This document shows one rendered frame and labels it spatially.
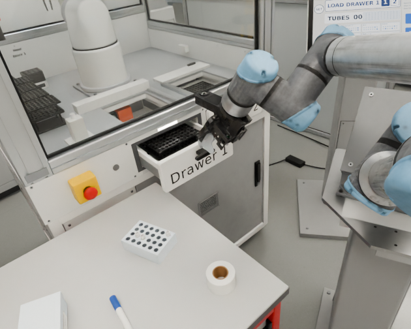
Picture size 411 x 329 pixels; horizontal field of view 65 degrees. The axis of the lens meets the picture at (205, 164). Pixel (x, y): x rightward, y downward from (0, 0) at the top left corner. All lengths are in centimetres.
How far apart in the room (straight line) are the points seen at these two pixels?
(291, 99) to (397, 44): 22
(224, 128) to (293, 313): 109
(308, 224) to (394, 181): 161
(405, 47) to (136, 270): 74
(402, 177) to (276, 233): 161
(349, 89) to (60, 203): 135
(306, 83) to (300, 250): 133
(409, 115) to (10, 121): 91
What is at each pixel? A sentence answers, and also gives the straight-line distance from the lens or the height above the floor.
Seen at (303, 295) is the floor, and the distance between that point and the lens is 174.
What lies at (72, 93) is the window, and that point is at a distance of 96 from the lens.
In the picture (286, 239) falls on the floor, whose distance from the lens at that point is 195.
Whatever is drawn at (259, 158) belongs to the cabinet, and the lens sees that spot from 159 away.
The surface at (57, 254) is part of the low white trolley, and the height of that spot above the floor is 76.
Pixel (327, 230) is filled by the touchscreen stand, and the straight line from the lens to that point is 199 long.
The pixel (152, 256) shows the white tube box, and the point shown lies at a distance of 88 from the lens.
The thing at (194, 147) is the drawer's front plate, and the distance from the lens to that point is 99.
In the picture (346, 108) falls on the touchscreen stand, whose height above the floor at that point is 69.
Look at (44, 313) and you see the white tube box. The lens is 85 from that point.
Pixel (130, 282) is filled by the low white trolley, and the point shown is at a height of 76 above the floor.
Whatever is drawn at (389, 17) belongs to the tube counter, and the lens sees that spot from 167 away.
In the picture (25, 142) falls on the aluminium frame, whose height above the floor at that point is 106.
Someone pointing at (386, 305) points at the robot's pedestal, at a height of 37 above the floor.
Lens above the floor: 145
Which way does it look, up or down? 35 degrees down
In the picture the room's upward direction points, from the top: 7 degrees counter-clockwise
